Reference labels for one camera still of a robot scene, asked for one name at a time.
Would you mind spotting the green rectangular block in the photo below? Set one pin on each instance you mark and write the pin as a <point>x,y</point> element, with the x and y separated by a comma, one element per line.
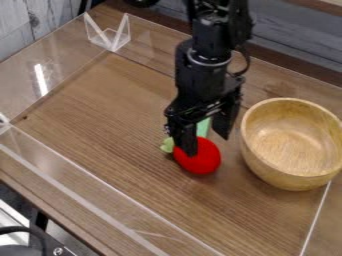
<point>203,127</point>

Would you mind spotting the red plush strawberry toy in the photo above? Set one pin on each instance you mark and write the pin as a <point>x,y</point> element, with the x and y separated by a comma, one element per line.
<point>203,163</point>

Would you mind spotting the clear acrylic tray wall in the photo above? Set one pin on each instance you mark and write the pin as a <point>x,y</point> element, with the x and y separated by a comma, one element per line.
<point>108,220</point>

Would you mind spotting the clear acrylic corner bracket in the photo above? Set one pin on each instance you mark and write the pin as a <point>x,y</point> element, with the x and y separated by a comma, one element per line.
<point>108,38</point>

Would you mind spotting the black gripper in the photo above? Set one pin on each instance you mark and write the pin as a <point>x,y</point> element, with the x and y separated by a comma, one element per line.
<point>208,94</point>

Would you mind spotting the wooden bowl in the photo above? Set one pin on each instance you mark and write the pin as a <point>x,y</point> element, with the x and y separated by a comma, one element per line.
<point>291,143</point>

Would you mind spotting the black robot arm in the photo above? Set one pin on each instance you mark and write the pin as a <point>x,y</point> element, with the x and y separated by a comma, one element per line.
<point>220,28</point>

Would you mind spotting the black metal table frame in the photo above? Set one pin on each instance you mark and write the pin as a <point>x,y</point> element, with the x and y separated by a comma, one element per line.
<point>60,243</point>

